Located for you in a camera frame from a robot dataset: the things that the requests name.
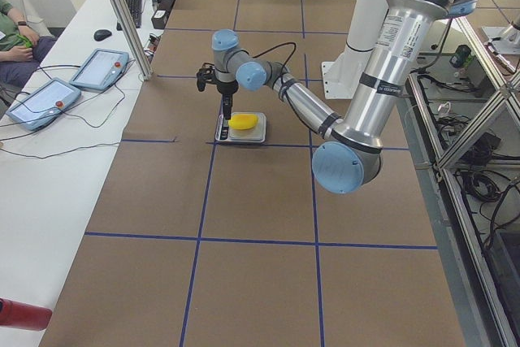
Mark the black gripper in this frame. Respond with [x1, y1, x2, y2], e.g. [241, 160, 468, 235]
[216, 80, 238, 120]

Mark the yellow mango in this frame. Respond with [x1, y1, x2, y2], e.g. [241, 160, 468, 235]
[227, 113, 258, 131]

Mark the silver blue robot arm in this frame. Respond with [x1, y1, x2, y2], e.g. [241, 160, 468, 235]
[212, 0, 477, 194]

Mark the digital kitchen scale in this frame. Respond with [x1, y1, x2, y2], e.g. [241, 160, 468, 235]
[214, 112, 267, 144]

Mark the black box on table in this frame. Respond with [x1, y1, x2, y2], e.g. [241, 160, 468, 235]
[151, 10, 168, 30]

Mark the far blue teach pendant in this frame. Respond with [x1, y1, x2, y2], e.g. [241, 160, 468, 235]
[70, 48, 129, 92]

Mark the blue teach pendant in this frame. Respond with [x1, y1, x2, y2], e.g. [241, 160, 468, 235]
[6, 78, 81, 131]
[70, 48, 129, 92]

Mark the black keyboard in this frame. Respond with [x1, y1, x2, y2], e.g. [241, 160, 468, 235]
[125, 0, 142, 28]

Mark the black computer mouse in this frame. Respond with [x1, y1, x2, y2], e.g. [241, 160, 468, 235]
[93, 29, 112, 42]

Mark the near blue teach pendant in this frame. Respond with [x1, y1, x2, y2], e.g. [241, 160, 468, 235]
[6, 78, 81, 131]

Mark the seated person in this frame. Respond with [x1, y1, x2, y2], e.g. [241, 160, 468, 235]
[1, 0, 57, 88]

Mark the red cylinder object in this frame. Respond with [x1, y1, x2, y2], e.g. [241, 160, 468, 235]
[0, 298, 53, 331]

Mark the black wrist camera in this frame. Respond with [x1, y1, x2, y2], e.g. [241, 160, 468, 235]
[196, 63, 216, 92]

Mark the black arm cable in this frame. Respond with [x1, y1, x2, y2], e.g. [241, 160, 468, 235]
[252, 41, 297, 92]

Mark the black pendant cable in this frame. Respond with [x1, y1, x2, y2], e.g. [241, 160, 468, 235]
[0, 60, 135, 160]

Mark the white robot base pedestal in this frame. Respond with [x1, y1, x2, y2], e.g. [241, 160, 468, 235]
[322, 0, 388, 99]

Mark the aluminium frame post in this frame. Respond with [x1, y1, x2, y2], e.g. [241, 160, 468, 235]
[110, 0, 153, 80]

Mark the aluminium frame rail right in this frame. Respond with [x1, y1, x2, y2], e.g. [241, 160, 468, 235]
[400, 18, 519, 346]

